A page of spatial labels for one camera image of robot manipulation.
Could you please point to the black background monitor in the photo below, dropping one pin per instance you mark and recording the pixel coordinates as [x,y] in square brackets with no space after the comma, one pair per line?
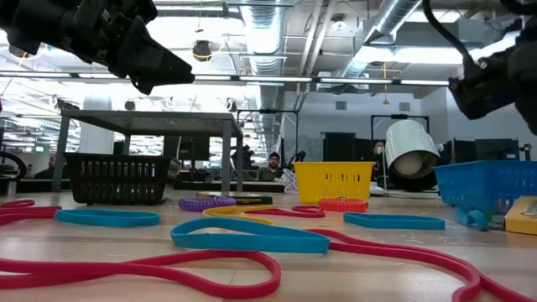
[189,147]

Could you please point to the long red rubber band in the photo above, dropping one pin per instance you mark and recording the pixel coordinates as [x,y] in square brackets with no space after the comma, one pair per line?
[42,272]

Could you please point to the black stand frame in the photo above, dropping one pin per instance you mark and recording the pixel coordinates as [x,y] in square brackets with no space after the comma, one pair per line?
[268,111]
[398,116]

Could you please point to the Crayola crayon box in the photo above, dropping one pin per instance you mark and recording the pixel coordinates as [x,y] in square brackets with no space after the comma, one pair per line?
[235,199]
[524,218]

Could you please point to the dark background monitors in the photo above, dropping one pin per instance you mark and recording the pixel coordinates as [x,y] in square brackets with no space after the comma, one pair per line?
[495,149]

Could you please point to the black round ceiling device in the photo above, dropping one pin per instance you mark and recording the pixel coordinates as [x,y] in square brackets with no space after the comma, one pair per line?
[17,51]
[202,50]

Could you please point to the ceiling light strip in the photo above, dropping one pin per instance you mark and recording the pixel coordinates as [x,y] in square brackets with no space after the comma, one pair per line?
[272,79]

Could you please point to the blue rubber band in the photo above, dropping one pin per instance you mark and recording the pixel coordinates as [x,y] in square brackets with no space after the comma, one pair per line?
[251,245]
[105,220]
[470,218]
[394,224]

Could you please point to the blue plastic basket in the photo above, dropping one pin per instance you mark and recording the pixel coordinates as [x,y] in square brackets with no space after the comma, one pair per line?
[482,184]

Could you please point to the person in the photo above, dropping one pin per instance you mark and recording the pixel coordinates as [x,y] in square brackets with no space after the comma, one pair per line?
[379,151]
[272,168]
[49,168]

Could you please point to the silver ceiling duct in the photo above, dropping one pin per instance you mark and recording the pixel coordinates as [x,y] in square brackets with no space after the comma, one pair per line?
[394,17]
[264,33]

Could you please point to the black plastic basket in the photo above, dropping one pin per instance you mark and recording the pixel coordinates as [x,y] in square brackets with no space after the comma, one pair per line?
[161,180]

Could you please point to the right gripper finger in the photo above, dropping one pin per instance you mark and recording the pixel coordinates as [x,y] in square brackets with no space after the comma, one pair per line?
[482,88]

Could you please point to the yellow rubber band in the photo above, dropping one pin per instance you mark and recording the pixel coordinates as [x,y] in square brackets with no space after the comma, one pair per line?
[210,212]

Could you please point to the white building column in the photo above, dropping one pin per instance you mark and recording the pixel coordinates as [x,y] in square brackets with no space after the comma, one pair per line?
[96,138]

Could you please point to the black background cabinet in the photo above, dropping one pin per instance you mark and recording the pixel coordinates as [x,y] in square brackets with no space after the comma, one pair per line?
[340,147]

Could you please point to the grey perforated metal shelf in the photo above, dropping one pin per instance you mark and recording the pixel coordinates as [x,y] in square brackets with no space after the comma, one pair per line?
[147,121]

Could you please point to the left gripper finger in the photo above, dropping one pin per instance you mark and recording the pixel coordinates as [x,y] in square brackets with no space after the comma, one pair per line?
[155,63]

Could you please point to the yellow plastic basket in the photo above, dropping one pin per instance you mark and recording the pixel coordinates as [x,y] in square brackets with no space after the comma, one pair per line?
[306,184]

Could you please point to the white cylindrical desk lamp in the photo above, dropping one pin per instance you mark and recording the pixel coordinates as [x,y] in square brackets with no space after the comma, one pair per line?
[409,138]

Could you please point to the purple spiral wrist coil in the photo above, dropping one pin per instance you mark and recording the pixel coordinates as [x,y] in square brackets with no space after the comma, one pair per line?
[201,204]

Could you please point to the orange spiral wrist coil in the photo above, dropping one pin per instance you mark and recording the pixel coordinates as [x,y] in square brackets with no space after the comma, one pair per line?
[344,205]

